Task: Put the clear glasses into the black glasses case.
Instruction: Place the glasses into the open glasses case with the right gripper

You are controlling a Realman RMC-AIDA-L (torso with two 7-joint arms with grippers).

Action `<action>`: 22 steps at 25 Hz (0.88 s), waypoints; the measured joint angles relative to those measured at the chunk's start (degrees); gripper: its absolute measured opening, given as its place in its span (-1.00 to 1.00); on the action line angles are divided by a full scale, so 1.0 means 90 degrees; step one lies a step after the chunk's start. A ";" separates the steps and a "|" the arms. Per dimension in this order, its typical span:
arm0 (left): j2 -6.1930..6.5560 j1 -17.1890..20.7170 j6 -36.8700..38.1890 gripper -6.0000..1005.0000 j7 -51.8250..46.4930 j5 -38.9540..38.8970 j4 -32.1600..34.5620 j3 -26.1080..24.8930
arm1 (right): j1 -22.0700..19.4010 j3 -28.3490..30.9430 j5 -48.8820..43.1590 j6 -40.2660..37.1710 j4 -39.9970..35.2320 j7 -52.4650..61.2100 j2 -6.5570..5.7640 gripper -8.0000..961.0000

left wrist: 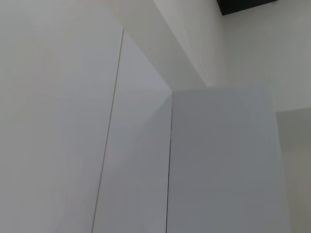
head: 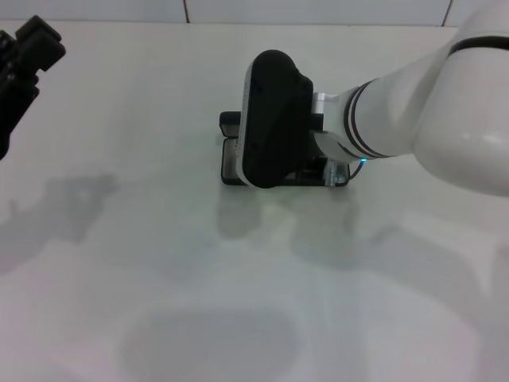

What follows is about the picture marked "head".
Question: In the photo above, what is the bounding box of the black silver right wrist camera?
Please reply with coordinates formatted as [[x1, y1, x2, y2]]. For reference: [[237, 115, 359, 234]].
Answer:
[[237, 49, 316, 189]]

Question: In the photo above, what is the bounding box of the black glasses case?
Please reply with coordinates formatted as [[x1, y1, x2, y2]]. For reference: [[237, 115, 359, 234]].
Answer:
[[219, 111, 352, 188]]

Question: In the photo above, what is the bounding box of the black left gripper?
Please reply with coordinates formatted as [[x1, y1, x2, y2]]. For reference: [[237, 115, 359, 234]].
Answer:
[[0, 14, 67, 161]]

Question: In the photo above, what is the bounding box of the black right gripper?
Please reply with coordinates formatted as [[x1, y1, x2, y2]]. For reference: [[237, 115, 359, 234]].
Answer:
[[296, 158, 328, 181]]

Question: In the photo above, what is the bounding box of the right gripper cable with plugs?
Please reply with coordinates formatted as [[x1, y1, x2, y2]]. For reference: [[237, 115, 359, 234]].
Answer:
[[322, 158, 365, 188]]

